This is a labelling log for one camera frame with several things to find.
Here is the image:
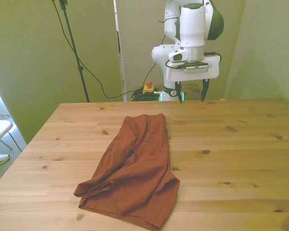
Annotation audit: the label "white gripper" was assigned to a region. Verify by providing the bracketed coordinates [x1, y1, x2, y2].
[165, 54, 220, 105]

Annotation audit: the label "rust brown shorts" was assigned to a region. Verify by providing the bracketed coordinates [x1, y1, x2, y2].
[73, 113, 181, 231]

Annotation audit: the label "yellow emergency stop box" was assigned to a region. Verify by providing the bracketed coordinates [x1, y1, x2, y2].
[142, 81, 156, 94]

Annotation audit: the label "black tripod stand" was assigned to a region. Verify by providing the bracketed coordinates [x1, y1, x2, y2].
[59, 0, 91, 103]

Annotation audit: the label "wooden robot pedestal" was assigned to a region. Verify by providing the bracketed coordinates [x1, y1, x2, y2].
[180, 83, 205, 101]

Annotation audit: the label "flat grey wrist camera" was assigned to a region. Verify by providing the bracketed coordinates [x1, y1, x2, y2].
[175, 61, 210, 73]

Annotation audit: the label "black camera cable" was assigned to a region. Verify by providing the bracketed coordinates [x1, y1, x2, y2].
[158, 16, 223, 71]

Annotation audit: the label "thin black stop-button cable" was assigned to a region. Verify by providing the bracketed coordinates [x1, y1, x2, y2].
[143, 35, 167, 87]

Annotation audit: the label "coil of black cables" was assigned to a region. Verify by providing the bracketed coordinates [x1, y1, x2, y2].
[131, 88, 161, 102]

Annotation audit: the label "white vertical frame strip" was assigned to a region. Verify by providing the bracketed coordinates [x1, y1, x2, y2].
[113, 0, 128, 102]

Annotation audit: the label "long black hanging cable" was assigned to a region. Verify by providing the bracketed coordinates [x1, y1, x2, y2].
[52, 0, 138, 99]

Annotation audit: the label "black floor cable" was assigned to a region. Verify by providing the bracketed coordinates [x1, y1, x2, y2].
[7, 131, 23, 153]

